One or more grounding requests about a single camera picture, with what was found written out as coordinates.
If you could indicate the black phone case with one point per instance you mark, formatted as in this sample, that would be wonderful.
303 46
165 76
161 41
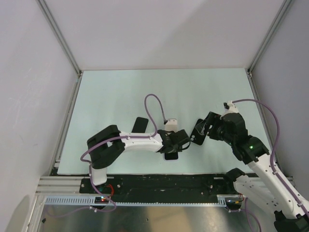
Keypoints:
198 135

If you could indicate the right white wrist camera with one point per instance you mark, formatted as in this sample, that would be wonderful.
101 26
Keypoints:
230 108

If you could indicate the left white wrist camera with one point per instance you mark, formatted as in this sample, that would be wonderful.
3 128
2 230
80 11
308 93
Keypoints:
171 125

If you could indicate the left aluminium frame post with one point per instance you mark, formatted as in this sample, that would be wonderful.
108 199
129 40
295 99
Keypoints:
47 13

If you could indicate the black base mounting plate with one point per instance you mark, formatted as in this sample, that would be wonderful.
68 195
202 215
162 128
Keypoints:
171 196

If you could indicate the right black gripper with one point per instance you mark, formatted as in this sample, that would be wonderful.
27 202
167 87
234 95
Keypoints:
214 119

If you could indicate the right controller board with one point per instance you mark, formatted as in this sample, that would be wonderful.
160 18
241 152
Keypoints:
233 204

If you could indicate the right aluminium frame post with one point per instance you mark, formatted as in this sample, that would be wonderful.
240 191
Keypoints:
274 27

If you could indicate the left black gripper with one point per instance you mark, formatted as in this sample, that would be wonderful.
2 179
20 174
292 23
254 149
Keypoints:
177 149

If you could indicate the grey slotted cable duct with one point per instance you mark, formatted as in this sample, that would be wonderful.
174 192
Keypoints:
92 200

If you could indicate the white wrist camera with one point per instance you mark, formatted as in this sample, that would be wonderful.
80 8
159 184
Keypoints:
171 125
230 108

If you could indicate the left controller board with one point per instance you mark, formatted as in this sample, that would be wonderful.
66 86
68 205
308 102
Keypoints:
102 199

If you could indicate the aluminium frame post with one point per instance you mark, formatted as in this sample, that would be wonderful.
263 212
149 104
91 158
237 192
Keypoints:
274 27
47 13

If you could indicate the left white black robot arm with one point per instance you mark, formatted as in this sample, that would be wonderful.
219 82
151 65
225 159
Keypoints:
107 145

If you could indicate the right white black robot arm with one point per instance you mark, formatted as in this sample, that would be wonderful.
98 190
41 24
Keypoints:
290 208

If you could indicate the controller board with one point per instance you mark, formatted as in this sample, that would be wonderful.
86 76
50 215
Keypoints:
102 199
233 204

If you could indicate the black smartphone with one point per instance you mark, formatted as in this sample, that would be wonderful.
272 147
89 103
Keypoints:
171 156
140 125

